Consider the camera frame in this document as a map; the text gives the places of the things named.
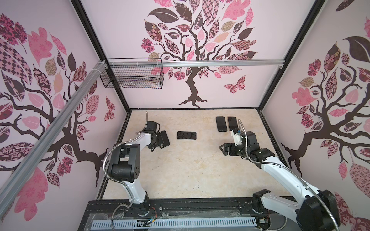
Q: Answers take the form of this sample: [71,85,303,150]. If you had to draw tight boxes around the black phone case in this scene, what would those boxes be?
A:
[159,131,170,149]

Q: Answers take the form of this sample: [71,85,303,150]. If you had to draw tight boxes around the black phone case horizontal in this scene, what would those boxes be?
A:
[177,131,197,140]

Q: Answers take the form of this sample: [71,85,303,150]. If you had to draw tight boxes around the purple smartphone black screen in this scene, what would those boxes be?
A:
[227,116,235,131]

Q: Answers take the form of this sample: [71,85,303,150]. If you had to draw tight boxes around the black phone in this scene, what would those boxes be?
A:
[216,116,228,132]

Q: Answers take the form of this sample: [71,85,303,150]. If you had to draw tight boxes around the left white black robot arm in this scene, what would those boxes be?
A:
[103,121,170,205]

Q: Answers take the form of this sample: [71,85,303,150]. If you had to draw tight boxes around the left metal flexible conduit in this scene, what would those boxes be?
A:
[103,112,151,204]

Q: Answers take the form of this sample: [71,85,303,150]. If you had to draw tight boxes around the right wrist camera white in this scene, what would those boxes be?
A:
[230,128,242,146]

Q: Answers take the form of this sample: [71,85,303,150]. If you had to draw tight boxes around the black base frame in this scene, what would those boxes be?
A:
[77,196,329,231]

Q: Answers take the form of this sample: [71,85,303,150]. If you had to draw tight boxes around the black wire basket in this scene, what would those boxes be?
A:
[100,58,164,89]

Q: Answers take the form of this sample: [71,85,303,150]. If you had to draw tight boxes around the white slotted cable duct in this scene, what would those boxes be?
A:
[91,217,257,231]

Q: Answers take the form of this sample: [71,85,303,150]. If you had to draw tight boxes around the aluminium rail back horizontal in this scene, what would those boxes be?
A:
[108,59,285,67]

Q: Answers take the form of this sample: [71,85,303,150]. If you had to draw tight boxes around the aluminium rail left diagonal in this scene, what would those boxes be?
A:
[1,60,107,216]

